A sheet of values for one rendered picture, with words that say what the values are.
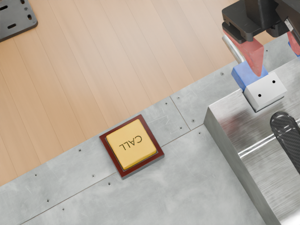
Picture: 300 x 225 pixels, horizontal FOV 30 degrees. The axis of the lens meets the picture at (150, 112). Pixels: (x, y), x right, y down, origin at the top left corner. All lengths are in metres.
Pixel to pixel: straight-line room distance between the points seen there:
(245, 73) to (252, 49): 0.18
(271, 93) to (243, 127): 0.07
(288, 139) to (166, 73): 0.24
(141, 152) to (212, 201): 0.14
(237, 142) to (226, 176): 0.10
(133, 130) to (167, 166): 0.08
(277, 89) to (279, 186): 0.14
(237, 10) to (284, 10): 0.09
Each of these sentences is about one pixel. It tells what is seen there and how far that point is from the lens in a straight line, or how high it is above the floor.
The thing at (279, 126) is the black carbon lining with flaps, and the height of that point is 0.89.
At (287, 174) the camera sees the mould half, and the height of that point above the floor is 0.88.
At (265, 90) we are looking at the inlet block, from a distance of 0.85.
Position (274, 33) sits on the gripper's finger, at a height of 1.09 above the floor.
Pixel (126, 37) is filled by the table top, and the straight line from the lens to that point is 1.00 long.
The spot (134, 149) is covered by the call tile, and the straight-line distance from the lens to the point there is 0.89.
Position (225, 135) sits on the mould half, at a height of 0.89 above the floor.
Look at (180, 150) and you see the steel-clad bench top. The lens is 0.93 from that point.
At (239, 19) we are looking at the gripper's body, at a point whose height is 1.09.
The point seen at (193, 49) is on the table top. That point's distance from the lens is 0.99.
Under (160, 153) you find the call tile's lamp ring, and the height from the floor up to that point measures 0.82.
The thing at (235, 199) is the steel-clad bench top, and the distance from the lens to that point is 0.92.
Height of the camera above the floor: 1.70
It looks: 72 degrees down
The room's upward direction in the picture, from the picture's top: 1 degrees counter-clockwise
